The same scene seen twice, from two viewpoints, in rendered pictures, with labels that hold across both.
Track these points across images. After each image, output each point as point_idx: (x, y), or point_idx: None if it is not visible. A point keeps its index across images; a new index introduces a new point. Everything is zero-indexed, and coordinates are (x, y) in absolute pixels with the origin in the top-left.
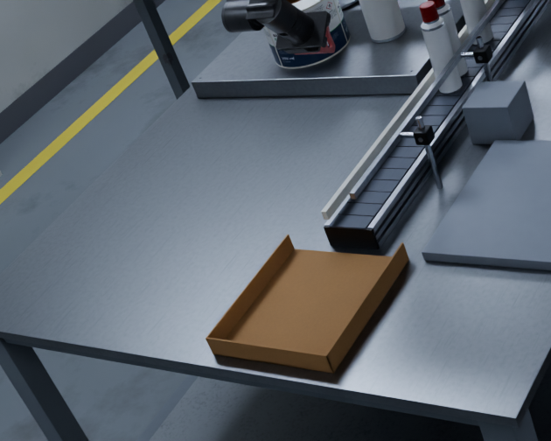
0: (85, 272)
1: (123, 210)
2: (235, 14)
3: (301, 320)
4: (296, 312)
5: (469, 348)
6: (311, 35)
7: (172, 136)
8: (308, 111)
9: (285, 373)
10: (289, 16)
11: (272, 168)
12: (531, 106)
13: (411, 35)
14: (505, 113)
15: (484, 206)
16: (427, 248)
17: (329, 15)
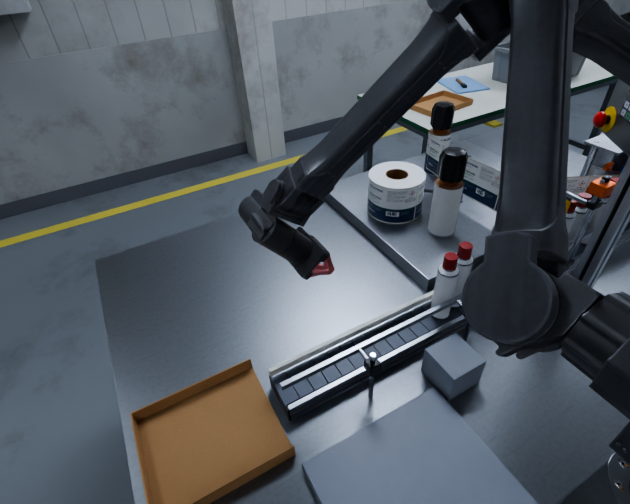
0: (165, 279)
1: (221, 248)
2: (245, 212)
3: (193, 447)
4: (199, 435)
5: None
6: (302, 262)
7: None
8: (358, 251)
9: (140, 493)
10: (279, 244)
11: (304, 281)
12: (480, 376)
13: (452, 242)
14: (451, 381)
15: (375, 456)
16: (307, 464)
17: (325, 255)
